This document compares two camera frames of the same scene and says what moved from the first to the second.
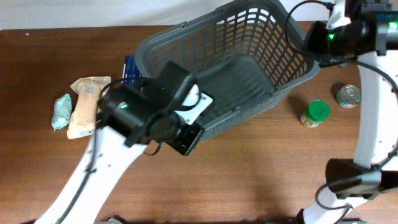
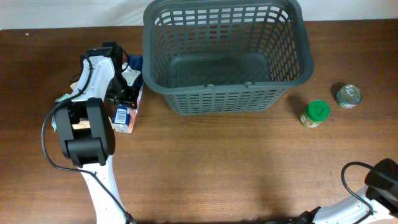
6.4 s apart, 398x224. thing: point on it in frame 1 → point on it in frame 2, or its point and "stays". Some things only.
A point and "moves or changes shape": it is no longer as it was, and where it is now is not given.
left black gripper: (186, 145) → (129, 99)
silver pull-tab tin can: (349, 96) stays
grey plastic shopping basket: (240, 53) moves or changes shape
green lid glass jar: (317, 112) stays
